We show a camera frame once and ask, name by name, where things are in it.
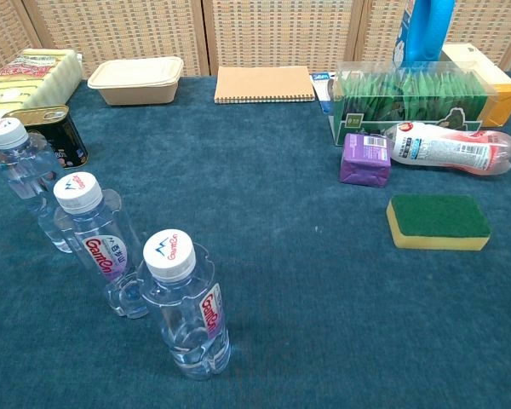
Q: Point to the purple wrapped packet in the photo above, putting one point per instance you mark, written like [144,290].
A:
[364,162]

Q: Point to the yellow sponge multipack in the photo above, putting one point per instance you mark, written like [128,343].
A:
[25,81]

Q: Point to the blue pump dispenser bottle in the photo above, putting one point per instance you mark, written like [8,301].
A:
[426,30]

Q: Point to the brown spiral notebook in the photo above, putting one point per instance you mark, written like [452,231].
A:
[264,83]

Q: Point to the lying bottle, red white label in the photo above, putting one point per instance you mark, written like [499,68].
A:
[447,147]

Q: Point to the cream and orange carton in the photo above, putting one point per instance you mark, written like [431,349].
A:
[494,81]

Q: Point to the woven folding screen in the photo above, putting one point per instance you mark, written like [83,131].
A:
[281,34]

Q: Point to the clear Ganten water bottle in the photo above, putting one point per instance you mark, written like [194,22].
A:
[93,238]
[183,307]

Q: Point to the clear box of green sachets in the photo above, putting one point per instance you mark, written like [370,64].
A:
[409,98]

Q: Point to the teal table cloth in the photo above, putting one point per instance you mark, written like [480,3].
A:
[281,277]

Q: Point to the beige takeaway food box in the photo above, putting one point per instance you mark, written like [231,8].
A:
[136,83]

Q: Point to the black luncheon meat can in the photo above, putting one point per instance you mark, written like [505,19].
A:
[66,136]

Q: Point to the green and yellow sponge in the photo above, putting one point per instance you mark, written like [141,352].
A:
[438,217]

